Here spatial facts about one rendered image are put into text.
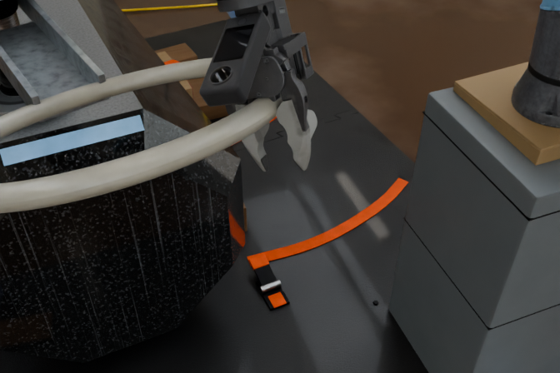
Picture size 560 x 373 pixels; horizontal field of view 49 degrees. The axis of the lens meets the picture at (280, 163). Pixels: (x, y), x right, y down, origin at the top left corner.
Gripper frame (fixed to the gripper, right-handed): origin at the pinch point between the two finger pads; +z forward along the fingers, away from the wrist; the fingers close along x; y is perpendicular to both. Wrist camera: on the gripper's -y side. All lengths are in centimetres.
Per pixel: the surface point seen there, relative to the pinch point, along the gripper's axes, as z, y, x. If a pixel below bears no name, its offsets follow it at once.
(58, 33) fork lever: -17, 24, 53
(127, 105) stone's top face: 5, 48, 65
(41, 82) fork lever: -10, 15, 52
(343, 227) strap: 82, 123, 53
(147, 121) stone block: 9, 49, 61
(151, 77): -7.7, 19.6, 31.7
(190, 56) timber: 25, 194, 151
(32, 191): -8.1, -22.7, 14.2
